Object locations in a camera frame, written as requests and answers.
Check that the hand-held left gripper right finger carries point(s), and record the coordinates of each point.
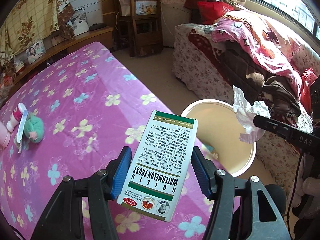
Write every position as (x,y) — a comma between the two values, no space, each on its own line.
(201,173)

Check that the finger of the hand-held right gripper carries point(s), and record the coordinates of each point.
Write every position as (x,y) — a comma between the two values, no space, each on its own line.
(280,128)

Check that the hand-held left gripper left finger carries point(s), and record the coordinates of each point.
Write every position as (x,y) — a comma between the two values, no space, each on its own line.
(122,171)

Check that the white tissue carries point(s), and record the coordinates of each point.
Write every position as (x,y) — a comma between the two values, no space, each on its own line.
(246,115)

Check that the white green medicine box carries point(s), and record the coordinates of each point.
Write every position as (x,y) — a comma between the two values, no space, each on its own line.
(160,160)

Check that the cream round bin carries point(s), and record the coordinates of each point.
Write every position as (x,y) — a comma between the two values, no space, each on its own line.
(212,120)

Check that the person's right forearm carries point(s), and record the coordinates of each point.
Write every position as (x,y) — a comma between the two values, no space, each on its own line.
(310,187)

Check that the pink floral bedsheet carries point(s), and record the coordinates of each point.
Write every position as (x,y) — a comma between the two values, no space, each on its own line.
(75,135)

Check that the dark brown clothing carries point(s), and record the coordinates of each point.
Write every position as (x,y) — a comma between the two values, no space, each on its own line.
(250,65)

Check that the green knitted toy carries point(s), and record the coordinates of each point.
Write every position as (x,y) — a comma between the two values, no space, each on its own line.
(35,130)

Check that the pink printed blanket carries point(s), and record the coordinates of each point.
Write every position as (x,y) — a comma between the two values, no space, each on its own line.
(250,35)

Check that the long white green carton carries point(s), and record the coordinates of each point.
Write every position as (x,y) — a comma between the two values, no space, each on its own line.
(22,132)

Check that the floral covered sofa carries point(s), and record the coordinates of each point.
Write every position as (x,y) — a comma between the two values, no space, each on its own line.
(190,62)

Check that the small white bottle pink label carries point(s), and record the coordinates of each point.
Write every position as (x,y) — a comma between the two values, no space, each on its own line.
(17,113)

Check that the dark wooden chair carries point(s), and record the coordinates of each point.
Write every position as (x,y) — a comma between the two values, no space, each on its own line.
(147,40)

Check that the red bag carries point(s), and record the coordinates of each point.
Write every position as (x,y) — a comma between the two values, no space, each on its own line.
(212,11)

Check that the wooden cabinet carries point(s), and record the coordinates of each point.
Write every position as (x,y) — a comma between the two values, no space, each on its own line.
(82,40)

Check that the black device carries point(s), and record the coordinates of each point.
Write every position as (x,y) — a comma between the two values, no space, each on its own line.
(97,26)

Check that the framed photo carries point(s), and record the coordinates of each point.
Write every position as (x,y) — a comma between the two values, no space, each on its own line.
(35,51)

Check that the white bag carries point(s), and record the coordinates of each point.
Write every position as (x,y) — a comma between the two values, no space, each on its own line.
(78,26)

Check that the floral yellow curtain cloth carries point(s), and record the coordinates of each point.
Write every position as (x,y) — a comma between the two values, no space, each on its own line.
(30,10)

